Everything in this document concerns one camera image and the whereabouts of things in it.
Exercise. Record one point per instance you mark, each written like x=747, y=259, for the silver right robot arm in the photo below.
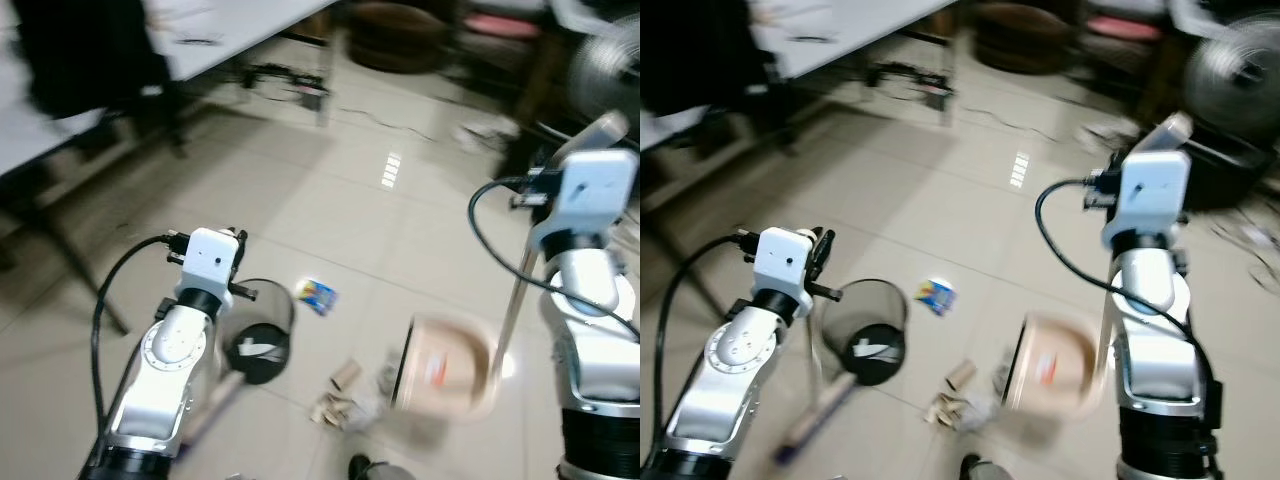
x=595, y=340
x=1160, y=340

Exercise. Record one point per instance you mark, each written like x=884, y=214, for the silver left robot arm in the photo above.
x=165, y=350
x=735, y=355

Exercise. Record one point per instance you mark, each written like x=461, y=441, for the grey floor fan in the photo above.
x=605, y=65
x=1235, y=65

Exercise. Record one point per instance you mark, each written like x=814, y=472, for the blue snack packet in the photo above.
x=318, y=296
x=937, y=296

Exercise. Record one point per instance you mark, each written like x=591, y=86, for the black mesh waste bin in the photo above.
x=878, y=345
x=262, y=345

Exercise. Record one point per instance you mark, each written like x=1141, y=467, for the black power strip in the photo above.
x=910, y=88
x=285, y=85

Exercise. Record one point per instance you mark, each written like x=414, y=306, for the brown cardboard scraps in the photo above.
x=958, y=392
x=340, y=395

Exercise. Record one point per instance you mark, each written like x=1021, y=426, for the crumpled grey wrapper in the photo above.
x=386, y=382

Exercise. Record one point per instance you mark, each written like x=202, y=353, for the white table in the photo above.
x=860, y=30
x=240, y=30

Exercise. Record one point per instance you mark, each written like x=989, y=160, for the black jacket on chair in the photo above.
x=700, y=50
x=90, y=50

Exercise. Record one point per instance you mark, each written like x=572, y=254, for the black robot foot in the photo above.
x=375, y=470
x=985, y=470

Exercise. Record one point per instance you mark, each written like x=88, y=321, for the brown round stool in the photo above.
x=1020, y=35
x=395, y=35

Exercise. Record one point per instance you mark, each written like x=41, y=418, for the white crumpled paper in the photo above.
x=488, y=132
x=1108, y=130

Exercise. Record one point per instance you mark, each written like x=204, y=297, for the black box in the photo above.
x=535, y=150
x=1225, y=165

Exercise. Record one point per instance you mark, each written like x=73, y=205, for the pink cushioned stool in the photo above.
x=505, y=25
x=1125, y=25

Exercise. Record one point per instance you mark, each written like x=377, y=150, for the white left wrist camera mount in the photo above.
x=208, y=258
x=782, y=258

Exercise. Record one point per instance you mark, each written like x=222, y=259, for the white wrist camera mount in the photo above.
x=208, y=258
x=782, y=258
x=592, y=195
x=1150, y=195

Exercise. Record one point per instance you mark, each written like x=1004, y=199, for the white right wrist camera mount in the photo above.
x=592, y=195
x=1150, y=195

